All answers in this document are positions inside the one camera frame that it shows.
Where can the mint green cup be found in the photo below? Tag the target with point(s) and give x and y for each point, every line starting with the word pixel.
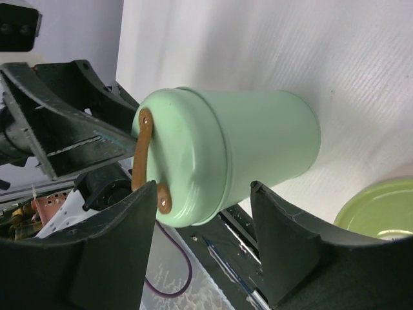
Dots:
pixel 240 137

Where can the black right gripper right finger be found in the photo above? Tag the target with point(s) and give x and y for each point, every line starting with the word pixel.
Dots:
pixel 309 263

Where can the mint lid with brown handle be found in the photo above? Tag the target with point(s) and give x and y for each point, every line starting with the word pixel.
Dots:
pixel 180 146

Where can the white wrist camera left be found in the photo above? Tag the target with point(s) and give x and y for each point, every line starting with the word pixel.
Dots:
pixel 20 27

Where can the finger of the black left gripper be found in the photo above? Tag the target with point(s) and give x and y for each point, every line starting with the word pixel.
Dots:
pixel 65 141
pixel 77 84

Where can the lime green round lid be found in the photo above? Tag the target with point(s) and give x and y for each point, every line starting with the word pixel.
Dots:
pixel 382 211

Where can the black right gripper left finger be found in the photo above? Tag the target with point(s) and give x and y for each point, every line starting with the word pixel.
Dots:
pixel 99 263

